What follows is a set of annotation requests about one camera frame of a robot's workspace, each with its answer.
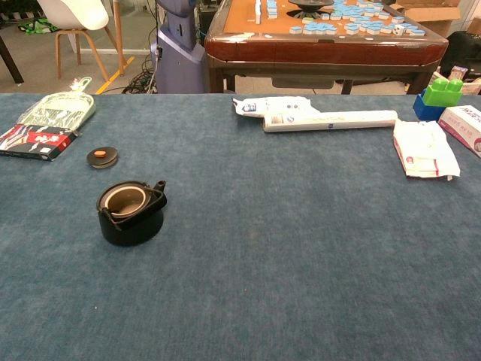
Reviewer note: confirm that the black lid with orange knob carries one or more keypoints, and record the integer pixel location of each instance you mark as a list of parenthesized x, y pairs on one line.
[(108, 161)]

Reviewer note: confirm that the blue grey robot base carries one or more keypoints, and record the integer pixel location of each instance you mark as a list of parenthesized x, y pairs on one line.
[(176, 56)]

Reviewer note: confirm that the small black teapot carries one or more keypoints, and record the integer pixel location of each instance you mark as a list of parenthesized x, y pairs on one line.
[(131, 229)]

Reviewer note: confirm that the blue table cloth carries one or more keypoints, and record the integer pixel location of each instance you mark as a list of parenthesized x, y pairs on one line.
[(263, 244)]

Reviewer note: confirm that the white plastic pouch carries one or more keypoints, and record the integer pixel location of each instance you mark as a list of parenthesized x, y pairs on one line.
[(285, 105)]

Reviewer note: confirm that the white long box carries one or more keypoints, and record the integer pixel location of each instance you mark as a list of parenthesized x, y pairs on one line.
[(338, 121)]

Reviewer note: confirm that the brown mahjong table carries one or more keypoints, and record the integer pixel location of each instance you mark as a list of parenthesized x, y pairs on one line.
[(319, 50)]

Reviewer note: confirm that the blue white mahjong tile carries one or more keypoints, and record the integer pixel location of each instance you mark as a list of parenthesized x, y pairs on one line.
[(295, 30)]

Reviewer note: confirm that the white wet wipes pack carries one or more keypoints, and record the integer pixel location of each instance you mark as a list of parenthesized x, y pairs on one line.
[(424, 150)]

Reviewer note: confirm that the black mahjong table centre disc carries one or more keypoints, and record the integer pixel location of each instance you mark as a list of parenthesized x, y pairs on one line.
[(310, 4)]

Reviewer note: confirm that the blue toy brick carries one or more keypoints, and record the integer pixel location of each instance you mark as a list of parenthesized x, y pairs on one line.
[(424, 110)]

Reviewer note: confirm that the black and red flat box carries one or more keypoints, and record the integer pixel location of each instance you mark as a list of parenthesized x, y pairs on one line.
[(37, 142)]

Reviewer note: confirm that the white face mahjong tile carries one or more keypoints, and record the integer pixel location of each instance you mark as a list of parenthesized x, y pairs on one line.
[(399, 30)]

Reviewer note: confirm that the green toy brick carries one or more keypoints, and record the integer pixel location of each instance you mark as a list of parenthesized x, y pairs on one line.
[(443, 96)]

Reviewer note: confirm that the white pink toothpaste box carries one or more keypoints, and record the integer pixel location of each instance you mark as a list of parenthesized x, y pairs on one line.
[(466, 124)]

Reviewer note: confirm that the white chair with wooden legs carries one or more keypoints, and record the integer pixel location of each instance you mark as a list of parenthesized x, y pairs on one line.
[(71, 15)]

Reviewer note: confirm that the colourful small package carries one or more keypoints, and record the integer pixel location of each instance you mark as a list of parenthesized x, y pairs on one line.
[(458, 72)]

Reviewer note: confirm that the cardboard box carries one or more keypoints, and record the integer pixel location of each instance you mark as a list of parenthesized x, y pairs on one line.
[(432, 15)]

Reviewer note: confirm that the black table leg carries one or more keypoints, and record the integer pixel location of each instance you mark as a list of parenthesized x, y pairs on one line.
[(13, 67)]

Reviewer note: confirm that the green bag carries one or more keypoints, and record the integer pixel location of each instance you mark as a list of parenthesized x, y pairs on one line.
[(37, 27)]

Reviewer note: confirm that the black bag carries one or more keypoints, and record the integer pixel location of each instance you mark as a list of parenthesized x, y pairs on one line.
[(464, 49)]

